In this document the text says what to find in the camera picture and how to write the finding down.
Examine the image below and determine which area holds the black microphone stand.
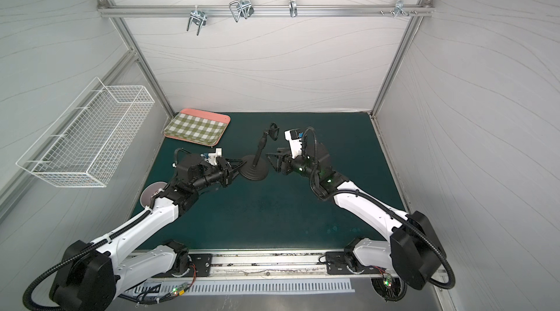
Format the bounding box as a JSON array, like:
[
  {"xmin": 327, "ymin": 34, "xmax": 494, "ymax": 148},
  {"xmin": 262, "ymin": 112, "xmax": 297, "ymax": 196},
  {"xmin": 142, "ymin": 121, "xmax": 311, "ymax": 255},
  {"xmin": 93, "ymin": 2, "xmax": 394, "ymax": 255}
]
[{"xmin": 239, "ymin": 123, "xmax": 279, "ymax": 181}]

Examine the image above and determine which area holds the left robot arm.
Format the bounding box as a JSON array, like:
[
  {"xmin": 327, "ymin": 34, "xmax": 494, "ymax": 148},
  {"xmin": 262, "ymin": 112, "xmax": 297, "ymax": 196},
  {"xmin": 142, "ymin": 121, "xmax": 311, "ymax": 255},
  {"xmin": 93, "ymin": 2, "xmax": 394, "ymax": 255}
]
[{"xmin": 50, "ymin": 152, "xmax": 245, "ymax": 310}]

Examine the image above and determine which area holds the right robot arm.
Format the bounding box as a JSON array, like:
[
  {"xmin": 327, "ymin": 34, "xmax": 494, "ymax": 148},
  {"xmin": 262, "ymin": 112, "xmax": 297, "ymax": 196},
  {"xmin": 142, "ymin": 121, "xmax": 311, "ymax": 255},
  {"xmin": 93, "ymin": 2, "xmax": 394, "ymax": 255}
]
[{"xmin": 266, "ymin": 141, "xmax": 456, "ymax": 290}]

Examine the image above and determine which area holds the green white checkered cloth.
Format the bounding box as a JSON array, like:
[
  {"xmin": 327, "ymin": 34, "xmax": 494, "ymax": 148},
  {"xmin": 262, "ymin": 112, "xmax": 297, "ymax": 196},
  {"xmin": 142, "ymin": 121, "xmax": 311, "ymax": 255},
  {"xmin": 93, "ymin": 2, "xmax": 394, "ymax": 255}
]
[{"xmin": 163, "ymin": 112, "xmax": 227, "ymax": 146}]

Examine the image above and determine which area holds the pink plastic tray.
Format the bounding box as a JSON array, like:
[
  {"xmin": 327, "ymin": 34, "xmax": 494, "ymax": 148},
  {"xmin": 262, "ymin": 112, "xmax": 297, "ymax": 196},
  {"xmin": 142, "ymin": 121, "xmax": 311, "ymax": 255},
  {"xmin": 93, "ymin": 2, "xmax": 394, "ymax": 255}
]
[{"xmin": 163, "ymin": 108, "xmax": 231, "ymax": 149}]

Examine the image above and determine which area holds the grey bowl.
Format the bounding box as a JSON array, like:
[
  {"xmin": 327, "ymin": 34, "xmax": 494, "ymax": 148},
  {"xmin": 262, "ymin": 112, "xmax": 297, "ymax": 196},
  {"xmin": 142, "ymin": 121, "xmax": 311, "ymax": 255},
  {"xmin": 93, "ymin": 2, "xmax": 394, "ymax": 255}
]
[{"xmin": 139, "ymin": 181, "xmax": 167, "ymax": 208}]

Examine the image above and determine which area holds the metal hook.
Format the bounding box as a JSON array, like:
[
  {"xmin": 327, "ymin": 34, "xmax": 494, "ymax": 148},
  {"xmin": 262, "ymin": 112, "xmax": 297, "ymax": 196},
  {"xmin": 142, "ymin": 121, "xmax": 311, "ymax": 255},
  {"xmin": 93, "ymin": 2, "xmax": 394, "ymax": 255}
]
[
  {"xmin": 228, "ymin": 0, "xmax": 255, "ymax": 22},
  {"xmin": 288, "ymin": 0, "xmax": 298, "ymax": 18},
  {"xmin": 187, "ymin": 9, "xmax": 207, "ymax": 36},
  {"xmin": 379, "ymin": 0, "xmax": 417, "ymax": 17}
]

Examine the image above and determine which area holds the aluminium crossbar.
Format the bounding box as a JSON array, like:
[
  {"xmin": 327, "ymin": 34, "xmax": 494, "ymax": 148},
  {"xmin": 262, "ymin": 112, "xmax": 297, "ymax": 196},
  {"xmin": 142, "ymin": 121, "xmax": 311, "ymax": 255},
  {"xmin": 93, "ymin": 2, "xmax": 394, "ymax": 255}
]
[{"xmin": 98, "ymin": 2, "xmax": 435, "ymax": 18}]

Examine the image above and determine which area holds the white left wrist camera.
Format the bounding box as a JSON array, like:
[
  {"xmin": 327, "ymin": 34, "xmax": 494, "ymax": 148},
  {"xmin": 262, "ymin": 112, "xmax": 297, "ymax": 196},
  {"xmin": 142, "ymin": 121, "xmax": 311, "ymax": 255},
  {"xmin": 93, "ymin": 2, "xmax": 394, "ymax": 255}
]
[{"xmin": 201, "ymin": 148, "xmax": 223, "ymax": 166}]

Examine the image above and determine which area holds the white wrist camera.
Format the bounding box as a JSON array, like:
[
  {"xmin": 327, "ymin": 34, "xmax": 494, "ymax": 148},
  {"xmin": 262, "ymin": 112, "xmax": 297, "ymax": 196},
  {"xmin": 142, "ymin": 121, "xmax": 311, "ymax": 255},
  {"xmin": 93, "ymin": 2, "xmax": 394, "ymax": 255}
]
[
  {"xmin": 201, "ymin": 148, "xmax": 223, "ymax": 166},
  {"xmin": 284, "ymin": 129, "xmax": 303, "ymax": 159}
]

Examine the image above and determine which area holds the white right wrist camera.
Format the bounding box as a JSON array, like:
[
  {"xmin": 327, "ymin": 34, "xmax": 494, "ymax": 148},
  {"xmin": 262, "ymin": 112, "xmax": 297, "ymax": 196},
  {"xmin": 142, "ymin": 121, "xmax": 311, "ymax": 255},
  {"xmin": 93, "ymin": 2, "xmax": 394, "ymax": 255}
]
[{"xmin": 284, "ymin": 129, "xmax": 303, "ymax": 159}]

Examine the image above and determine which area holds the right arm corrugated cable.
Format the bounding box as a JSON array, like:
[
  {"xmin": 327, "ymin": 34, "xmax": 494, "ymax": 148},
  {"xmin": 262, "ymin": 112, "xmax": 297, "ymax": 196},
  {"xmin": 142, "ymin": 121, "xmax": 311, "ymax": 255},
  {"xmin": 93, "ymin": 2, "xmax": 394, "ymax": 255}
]
[{"xmin": 308, "ymin": 170, "xmax": 456, "ymax": 290}]

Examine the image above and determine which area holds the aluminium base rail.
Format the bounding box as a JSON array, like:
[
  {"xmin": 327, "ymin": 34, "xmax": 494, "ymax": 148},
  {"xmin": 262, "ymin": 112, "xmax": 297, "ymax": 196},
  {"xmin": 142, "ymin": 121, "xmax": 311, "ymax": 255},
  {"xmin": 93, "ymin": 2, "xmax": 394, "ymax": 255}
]
[{"xmin": 189, "ymin": 248, "xmax": 337, "ymax": 280}]

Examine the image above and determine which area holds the black corrugated cable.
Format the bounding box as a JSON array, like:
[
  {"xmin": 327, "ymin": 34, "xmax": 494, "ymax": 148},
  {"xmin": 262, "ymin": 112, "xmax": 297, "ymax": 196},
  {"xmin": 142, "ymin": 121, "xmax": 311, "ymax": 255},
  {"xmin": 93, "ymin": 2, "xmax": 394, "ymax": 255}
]
[{"xmin": 22, "ymin": 208, "xmax": 152, "ymax": 311}]

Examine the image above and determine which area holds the white wire basket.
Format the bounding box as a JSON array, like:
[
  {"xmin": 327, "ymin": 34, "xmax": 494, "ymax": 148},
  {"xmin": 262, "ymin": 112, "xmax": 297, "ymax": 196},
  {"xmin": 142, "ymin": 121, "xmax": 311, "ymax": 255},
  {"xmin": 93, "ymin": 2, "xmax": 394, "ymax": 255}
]
[{"xmin": 16, "ymin": 77, "xmax": 155, "ymax": 188}]

